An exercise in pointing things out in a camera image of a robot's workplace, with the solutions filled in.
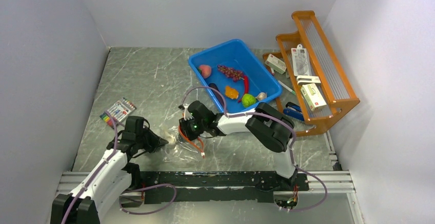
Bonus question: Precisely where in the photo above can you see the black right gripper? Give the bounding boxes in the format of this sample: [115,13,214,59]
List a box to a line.
[176,116,207,145]

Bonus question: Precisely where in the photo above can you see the clear zip bag red seal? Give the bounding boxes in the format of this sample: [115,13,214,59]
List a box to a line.
[159,125,205,163]

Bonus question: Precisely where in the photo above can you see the purple fake eggplant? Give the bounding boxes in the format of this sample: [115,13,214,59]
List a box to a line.
[208,83,224,107]

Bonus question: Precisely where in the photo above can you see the orange fake carrot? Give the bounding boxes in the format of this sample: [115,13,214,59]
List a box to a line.
[224,86,239,100]

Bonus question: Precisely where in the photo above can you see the green fake pepper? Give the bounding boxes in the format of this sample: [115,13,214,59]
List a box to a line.
[241,93,257,108]

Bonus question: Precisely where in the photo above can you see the pink fake peach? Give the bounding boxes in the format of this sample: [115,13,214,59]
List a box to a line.
[197,65,212,79]

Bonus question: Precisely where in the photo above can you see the red fake grapes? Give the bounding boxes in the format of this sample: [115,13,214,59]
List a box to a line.
[217,65,244,82]

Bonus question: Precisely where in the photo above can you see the red fake chili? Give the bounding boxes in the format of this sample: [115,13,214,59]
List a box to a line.
[238,75,249,103]

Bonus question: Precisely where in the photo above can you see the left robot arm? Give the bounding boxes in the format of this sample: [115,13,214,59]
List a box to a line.
[50,116,169,223]

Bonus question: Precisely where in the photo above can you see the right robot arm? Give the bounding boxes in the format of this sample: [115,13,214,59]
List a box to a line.
[179,100,297,190]

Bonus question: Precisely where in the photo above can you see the marker pen pack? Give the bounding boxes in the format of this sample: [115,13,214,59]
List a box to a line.
[100,97,136,128]

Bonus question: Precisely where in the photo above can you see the blue plastic bin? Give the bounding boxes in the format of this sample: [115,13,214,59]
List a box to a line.
[188,39,282,113]

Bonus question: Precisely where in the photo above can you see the white green pen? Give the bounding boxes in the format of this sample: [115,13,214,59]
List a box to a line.
[278,80,296,95]

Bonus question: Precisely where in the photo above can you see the blue stapler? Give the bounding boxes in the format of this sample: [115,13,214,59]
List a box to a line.
[283,101,305,121]

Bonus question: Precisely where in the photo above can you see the white green small box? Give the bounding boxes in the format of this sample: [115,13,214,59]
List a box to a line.
[265,54,287,74]

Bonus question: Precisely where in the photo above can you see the white flat box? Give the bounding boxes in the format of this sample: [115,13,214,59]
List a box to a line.
[296,75,321,86]

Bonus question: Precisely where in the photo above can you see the clear blister pack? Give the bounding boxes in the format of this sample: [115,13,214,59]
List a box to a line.
[291,44,311,76]

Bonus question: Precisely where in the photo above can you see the white red large box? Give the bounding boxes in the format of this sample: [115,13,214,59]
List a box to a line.
[301,84,327,111]

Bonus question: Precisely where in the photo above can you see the orange wooden rack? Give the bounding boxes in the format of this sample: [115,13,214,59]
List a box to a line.
[272,10,360,136]

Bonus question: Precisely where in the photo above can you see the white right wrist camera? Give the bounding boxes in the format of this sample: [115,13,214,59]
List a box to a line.
[179,104,192,120]

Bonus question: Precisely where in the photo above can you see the black aluminium base frame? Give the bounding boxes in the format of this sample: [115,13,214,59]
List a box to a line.
[56,170,356,205]

